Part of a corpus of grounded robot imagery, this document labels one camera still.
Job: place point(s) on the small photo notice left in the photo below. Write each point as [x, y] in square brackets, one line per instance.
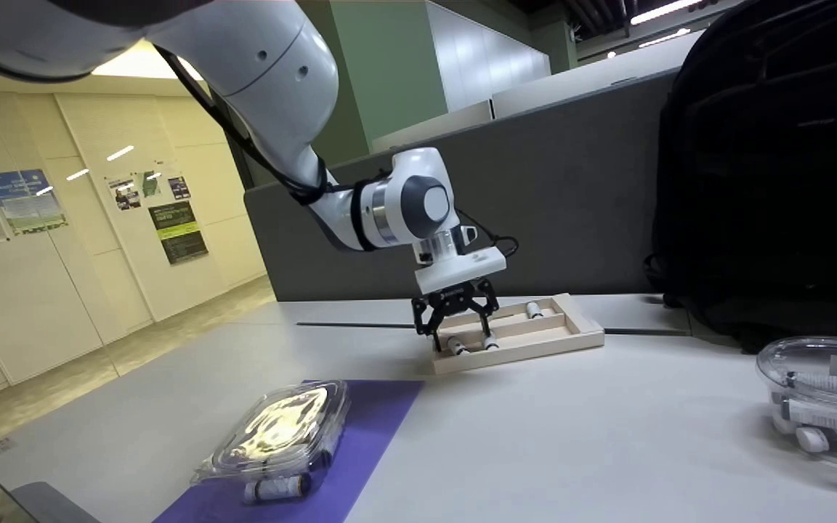
[127, 192]

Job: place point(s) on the green pillar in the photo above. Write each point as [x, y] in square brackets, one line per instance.
[389, 71]

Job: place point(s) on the purple mat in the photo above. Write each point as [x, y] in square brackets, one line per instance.
[377, 416]

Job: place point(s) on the white bottle in bowl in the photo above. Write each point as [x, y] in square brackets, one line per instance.
[811, 414]

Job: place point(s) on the small photo notice right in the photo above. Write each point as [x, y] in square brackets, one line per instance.
[179, 187]

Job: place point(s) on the white bottle beside clamshell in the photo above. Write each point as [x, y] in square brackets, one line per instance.
[275, 488]

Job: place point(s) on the clear plastic clamshell container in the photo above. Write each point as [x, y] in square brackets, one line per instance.
[282, 434]

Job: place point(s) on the black green wall poster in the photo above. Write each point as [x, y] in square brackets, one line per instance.
[179, 230]

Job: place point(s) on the clear glass bowl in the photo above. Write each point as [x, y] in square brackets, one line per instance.
[801, 375]

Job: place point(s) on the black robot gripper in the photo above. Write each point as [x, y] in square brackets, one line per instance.
[434, 309]

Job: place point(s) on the small photo notice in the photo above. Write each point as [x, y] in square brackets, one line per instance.
[127, 192]
[179, 187]

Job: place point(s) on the grey partition wall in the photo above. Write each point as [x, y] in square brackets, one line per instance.
[572, 174]

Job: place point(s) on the black backpack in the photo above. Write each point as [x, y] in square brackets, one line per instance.
[746, 224]

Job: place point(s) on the small green notice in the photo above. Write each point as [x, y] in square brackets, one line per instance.
[150, 183]

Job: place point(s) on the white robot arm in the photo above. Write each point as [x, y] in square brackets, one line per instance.
[262, 71]

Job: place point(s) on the shallow wooden tray box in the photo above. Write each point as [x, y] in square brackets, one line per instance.
[566, 328]

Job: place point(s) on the blue wall poster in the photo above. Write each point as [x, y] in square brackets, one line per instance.
[28, 202]

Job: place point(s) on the small white bottle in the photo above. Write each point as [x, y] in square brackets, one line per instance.
[532, 311]
[489, 343]
[457, 347]

